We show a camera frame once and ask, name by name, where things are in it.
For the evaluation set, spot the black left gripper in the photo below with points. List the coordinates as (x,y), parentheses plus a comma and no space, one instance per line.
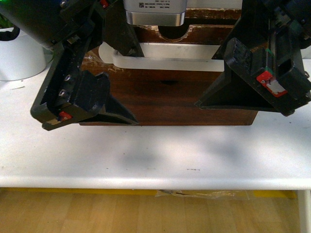
(70,28)

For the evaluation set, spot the white table leg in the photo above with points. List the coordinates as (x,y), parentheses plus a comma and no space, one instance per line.
(304,203)

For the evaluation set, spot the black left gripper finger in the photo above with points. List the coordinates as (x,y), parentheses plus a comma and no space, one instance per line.
(86,98)

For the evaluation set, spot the green striped spider plant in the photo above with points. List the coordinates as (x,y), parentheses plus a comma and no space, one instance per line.
(5,23)

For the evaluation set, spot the white drawer handle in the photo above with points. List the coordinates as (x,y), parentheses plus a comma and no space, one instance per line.
(165,56)

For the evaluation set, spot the brown wooden drawer cabinet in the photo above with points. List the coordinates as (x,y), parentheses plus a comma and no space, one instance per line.
(211,16)

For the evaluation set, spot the wooden drawer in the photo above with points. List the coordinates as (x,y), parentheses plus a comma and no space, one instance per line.
(167,98)
(198,34)

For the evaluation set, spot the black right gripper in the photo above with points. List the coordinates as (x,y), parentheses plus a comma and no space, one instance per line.
(269,79)

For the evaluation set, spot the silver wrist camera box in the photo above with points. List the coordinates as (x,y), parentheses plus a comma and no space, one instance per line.
(155,12)

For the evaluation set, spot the white plant pot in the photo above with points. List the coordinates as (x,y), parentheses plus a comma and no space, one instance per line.
(21,58)

